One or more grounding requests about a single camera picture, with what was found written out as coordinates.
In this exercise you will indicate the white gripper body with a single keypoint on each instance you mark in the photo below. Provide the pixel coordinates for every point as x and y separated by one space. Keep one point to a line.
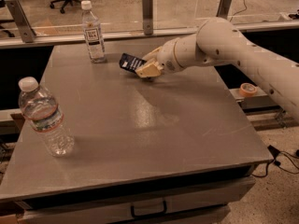
165 60

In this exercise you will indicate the right metal glass bracket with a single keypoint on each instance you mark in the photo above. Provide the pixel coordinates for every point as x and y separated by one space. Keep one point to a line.
223 8

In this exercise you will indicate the grey drawer with black handle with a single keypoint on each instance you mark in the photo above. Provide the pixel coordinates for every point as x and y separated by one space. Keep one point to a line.
201 204

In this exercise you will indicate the left metal glass bracket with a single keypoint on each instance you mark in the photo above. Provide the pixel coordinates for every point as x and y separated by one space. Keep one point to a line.
27 34

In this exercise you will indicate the orange masking tape roll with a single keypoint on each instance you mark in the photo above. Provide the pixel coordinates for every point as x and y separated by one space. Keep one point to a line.
247 90

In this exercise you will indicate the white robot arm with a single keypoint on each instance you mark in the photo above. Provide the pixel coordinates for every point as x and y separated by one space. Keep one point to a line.
218 42

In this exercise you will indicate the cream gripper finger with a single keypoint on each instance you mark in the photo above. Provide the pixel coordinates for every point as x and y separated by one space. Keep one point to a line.
152 69
152 54

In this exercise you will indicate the middle metal glass bracket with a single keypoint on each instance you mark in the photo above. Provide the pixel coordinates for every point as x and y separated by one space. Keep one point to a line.
147 13

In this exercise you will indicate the tall clear bottle white label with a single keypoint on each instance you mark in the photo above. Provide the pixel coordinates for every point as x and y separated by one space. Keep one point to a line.
92 33

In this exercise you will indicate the clear water bottle red label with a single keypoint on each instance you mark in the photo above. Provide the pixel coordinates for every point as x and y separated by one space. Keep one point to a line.
40 107

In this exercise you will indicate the metal glass bracket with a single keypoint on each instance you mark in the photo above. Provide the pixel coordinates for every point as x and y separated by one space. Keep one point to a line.
223 8
27 34
147 13

